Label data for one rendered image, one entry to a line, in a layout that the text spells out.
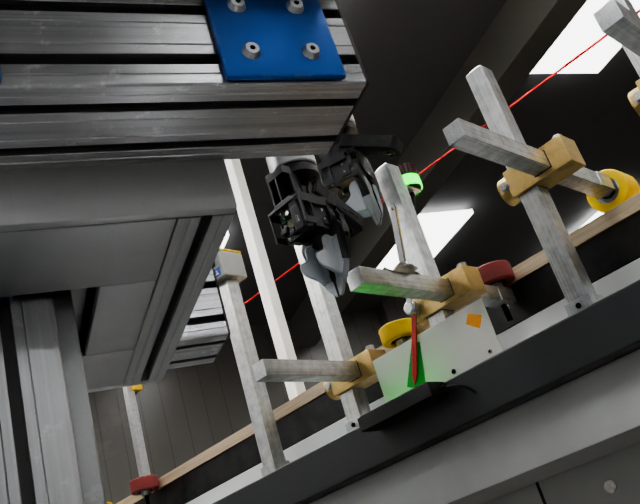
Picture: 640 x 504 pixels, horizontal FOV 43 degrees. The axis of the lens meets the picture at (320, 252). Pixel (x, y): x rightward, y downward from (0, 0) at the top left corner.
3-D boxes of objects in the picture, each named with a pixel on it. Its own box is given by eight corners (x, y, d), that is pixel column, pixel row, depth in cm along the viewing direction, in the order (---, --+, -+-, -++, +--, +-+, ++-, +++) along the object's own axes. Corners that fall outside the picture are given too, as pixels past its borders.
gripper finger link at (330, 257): (318, 293, 116) (300, 238, 120) (346, 296, 120) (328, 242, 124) (332, 283, 114) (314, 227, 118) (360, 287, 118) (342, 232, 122)
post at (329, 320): (370, 446, 149) (300, 224, 168) (357, 453, 151) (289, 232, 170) (382, 445, 151) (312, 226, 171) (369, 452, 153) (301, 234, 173)
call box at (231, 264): (225, 277, 181) (217, 247, 184) (207, 291, 185) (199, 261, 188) (248, 279, 186) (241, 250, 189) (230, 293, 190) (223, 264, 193)
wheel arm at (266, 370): (269, 379, 134) (262, 355, 136) (256, 387, 136) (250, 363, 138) (428, 379, 165) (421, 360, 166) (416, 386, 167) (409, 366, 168)
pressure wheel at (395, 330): (434, 363, 162) (415, 311, 167) (396, 373, 161) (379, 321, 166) (428, 375, 169) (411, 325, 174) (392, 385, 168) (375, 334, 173)
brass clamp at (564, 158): (570, 158, 125) (557, 132, 127) (501, 204, 133) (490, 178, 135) (588, 166, 130) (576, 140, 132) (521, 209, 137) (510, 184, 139)
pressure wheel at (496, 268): (516, 310, 145) (492, 254, 150) (481, 329, 150) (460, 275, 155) (538, 313, 151) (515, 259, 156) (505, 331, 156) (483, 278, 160)
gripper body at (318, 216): (276, 249, 121) (256, 182, 126) (316, 255, 127) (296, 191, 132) (309, 223, 116) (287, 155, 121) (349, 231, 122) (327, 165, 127)
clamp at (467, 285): (471, 290, 136) (461, 263, 138) (413, 324, 144) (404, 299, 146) (490, 292, 140) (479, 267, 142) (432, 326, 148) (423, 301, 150)
